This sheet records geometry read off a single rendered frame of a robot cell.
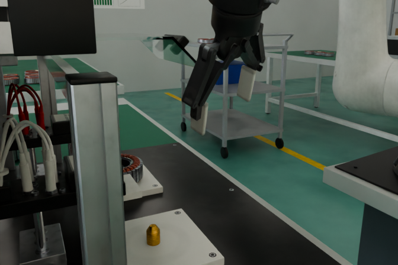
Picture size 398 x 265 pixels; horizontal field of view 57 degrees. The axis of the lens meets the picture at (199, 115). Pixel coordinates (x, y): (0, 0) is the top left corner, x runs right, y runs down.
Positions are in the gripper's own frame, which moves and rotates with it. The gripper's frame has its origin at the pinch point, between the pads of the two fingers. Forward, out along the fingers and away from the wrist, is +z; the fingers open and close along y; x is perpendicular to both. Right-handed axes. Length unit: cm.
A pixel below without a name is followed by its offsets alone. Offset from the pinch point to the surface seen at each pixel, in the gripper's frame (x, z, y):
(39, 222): -1.2, -4.5, -36.2
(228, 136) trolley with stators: 84, 163, 143
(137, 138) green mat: 33.6, 35.9, 7.0
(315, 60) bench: 80, 143, 272
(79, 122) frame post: -11.8, -26.0, -34.7
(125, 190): -4.5, -4.3, -26.3
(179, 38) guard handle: 15.2, -6.7, 4.1
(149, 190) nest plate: 3.8, 13.8, -14.9
